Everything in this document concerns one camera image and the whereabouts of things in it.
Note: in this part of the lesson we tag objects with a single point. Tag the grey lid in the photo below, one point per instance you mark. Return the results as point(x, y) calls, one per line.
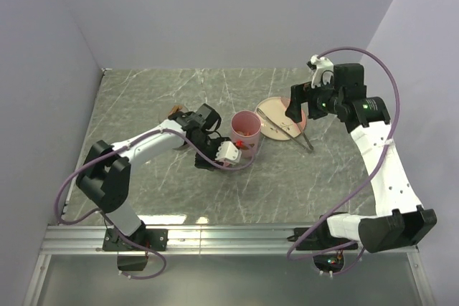
point(170, 110)

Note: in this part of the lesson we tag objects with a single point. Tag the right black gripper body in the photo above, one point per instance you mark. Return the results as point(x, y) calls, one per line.
point(323, 100)

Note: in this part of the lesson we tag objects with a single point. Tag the aluminium mounting rail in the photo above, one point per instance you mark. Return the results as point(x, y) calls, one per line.
point(246, 239)

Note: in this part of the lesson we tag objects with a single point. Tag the pink cylindrical container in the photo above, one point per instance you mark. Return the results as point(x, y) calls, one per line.
point(246, 120)

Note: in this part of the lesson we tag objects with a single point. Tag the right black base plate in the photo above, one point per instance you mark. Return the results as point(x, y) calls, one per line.
point(319, 239)

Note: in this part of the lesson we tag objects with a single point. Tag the orange sausage near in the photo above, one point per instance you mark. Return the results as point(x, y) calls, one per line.
point(245, 133)

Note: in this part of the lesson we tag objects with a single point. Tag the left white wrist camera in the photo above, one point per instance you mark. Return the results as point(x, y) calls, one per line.
point(229, 153)

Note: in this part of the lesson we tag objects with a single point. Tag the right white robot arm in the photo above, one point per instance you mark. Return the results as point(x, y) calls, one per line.
point(400, 219)

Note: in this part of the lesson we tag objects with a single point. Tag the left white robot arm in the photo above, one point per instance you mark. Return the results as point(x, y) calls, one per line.
point(108, 168)

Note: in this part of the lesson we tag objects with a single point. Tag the pink cream plate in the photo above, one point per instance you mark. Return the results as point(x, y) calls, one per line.
point(274, 108)

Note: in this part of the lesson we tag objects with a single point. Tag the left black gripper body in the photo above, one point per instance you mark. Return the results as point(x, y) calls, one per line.
point(210, 146)

